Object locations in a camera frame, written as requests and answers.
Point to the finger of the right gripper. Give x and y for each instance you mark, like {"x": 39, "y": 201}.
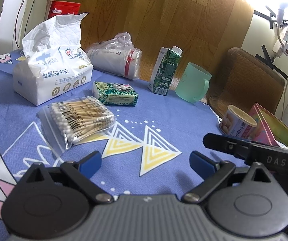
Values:
{"x": 237, "y": 147}

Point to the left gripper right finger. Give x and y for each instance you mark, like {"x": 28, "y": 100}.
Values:
{"x": 215, "y": 176}

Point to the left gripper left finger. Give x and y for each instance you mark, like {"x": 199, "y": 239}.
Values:
{"x": 78, "y": 175}

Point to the bag of cotton swabs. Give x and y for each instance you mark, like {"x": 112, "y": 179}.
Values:
{"x": 68, "y": 123}

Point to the green patterned pocket tissue pack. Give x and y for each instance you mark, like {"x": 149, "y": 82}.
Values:
{"x": 115, "y": 94}

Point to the pink biscuit tin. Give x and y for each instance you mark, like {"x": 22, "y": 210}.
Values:
{"x": 270, "y": 130}

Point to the peanut can with lid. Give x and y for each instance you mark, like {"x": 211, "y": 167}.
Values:
{"x": 237, "y": 123}

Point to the blue patterned tablecloth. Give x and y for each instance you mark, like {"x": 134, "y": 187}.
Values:
{"x": 146, "y": 152}

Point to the brown chair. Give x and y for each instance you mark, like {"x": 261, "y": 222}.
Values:
{"x": 243, "y": 80}

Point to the teal plastic mug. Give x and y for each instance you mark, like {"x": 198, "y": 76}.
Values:
{"x": 194, "y": 83}

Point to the white tissue pack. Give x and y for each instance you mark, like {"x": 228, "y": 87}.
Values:
{"x": 54, "y": 61}

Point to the bagged stack of paper cups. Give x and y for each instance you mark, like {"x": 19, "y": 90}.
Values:
{"x": 117, "y": 56}

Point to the green drink carton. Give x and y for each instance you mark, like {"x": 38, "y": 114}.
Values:
{"x": 164, "y": 70}

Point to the white power strip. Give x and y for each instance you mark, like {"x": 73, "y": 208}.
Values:
{"x": 281, "y": 46}

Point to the red snack box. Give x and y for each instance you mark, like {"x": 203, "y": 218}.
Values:
{"x": 55, "y": 8}

